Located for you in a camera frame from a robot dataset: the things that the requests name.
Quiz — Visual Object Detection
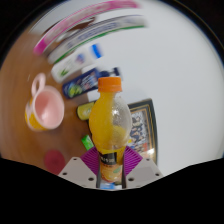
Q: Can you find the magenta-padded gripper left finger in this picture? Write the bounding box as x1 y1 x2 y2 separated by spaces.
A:
57 146 101 190

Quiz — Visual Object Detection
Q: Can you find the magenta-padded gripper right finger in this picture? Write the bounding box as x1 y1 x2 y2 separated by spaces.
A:
121 145 164 190

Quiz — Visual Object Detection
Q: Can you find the orange-capped juice bottle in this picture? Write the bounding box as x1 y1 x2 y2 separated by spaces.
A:
88 76 133 185

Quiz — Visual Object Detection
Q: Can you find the green wrapped packet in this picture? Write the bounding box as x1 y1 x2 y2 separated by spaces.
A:
81 134 96 151

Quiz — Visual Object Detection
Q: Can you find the framed group picture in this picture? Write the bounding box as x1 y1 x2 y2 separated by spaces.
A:
126 98 158 166

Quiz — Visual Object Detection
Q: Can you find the brown pump bottle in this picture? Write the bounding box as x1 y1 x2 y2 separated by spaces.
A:
76 100 97 121

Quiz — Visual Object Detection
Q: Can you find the pink and yellow mug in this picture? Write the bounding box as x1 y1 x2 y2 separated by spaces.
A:
24 73 66 132

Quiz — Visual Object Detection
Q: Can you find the dark blue pump bottle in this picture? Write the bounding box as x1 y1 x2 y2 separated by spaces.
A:
62 66 122 100

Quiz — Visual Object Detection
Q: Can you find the white bottle with blue cap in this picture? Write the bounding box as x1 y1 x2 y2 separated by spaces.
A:
50 43 104 84

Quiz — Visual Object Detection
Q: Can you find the white and green cylindrical tube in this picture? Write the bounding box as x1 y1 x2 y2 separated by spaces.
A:
46 14 148 65

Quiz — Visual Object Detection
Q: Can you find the pink cylindrical tube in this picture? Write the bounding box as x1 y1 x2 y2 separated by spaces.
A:
33 0 141 57

